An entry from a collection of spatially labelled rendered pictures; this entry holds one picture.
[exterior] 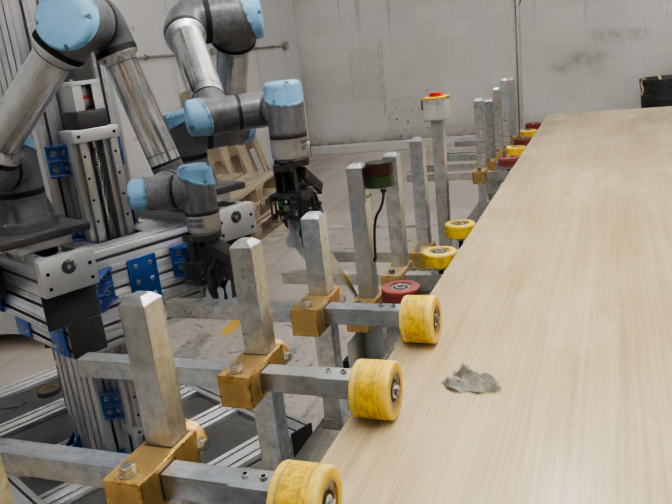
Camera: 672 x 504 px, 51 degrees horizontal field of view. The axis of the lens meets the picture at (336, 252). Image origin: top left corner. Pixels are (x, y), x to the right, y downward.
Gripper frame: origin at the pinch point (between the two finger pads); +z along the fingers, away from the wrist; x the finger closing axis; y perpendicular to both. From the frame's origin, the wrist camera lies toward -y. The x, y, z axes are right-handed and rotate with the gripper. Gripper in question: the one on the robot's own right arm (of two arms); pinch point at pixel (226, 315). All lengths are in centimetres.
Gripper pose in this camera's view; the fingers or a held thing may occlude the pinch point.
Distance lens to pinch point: 165.3
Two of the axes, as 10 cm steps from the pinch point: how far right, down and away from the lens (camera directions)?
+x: -3.5, 3.0, -8.9
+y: -9.3, 0.0, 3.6
